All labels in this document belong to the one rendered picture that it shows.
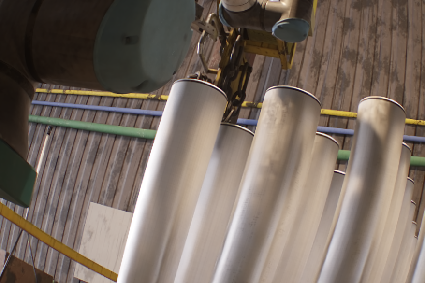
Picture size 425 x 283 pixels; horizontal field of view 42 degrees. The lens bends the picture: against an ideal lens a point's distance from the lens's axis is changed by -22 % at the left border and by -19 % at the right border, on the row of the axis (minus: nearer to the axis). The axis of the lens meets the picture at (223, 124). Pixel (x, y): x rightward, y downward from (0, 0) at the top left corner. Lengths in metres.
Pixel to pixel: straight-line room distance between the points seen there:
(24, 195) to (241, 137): 1.42
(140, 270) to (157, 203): 0.22
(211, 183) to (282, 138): 0.41
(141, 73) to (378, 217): 1.01
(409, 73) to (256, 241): 6.20
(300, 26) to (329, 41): 6.52
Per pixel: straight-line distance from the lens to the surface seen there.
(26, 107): 0.81
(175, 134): 1.85
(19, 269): 7.54
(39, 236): 2.79
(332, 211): 2.27
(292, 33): 1.64
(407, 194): 2.25
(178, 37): 0.77
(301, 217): 1.94
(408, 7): 8.34
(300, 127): 1.75
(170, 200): 1.79
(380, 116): 1.69
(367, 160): 1.64
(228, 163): 2.09
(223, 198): 2.06
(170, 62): 0.76
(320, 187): 1.99
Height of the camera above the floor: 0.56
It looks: 21 degrees up
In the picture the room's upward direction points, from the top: 16 degrees clockwise
